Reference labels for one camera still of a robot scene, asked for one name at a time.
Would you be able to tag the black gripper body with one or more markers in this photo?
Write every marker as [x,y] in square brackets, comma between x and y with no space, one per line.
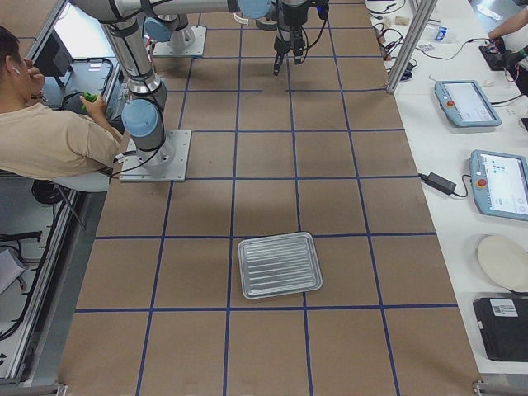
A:
[292,30]

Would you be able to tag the white round plate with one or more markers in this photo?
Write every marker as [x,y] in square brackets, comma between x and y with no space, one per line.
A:
[504,262]

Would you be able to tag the near teach pendant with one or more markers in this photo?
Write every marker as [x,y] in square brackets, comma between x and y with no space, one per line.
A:
[499,184]

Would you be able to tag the person in beige shirt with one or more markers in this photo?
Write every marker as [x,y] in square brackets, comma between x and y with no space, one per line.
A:
[39,142]

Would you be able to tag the green handled tool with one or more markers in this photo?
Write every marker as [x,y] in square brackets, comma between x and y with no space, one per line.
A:
[88,97]

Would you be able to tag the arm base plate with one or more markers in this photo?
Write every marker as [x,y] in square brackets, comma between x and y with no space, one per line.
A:
[185,43]
[168,164]

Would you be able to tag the far teach pendant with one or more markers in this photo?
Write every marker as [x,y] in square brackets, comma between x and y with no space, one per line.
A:
[465,105]

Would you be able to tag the black power adapter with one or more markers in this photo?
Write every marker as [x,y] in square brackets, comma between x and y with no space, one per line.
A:
[439,183]

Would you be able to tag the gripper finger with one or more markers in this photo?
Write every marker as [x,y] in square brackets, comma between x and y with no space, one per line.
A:
[278,62]
[298,53]

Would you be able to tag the aluminium frame post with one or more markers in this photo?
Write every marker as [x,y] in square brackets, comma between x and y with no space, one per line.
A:
[415,30]

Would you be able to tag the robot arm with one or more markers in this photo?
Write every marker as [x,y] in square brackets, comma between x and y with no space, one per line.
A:
[143,115]
[167,24]

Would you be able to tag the teach pendant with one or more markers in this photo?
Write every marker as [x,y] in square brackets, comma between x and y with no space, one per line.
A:
[465,105]
[499,184]

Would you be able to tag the silver ribbed metal tray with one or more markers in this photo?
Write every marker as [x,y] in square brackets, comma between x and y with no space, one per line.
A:
[279,265]

